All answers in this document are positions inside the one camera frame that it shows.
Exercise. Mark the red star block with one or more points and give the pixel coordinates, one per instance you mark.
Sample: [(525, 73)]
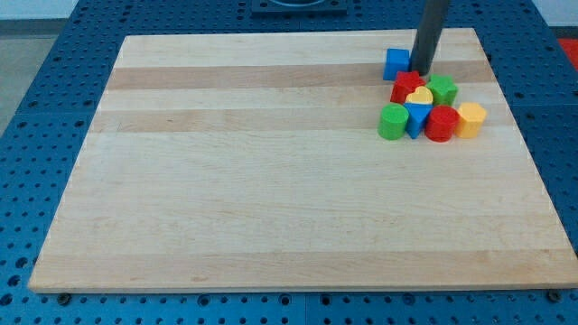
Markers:
[(405, 84)]

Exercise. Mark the green star block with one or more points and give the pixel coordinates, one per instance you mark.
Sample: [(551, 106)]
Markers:
[(443, 89)]

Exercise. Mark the light wooden board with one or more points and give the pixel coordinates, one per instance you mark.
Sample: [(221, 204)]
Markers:
[(251, 162)]

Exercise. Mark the green cylinder block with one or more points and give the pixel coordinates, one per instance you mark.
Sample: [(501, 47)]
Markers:
[(392, 121)]

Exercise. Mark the blue triangle block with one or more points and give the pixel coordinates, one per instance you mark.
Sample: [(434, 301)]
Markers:
[(417, 117)]

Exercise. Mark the yellow heart block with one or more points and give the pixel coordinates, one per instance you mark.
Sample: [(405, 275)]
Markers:
[(421, 95)]

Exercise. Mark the blue cube block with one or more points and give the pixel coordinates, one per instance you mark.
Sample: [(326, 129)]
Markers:
[(397, 60)]

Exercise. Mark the red cylinder block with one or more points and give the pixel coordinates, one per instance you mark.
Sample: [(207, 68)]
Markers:
[(441, 123)]

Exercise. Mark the yellow hexagon block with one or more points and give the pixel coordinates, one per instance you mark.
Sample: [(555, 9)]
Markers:
[(471, 118)]

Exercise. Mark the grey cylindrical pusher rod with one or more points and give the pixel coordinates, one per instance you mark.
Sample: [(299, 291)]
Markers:
[(428, 35)]

